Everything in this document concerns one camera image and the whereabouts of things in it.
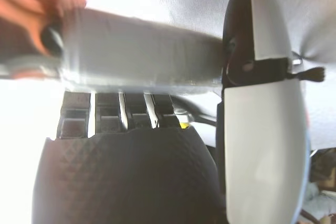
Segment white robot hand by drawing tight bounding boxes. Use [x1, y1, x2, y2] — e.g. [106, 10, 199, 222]
[31, 0, 326, 224]

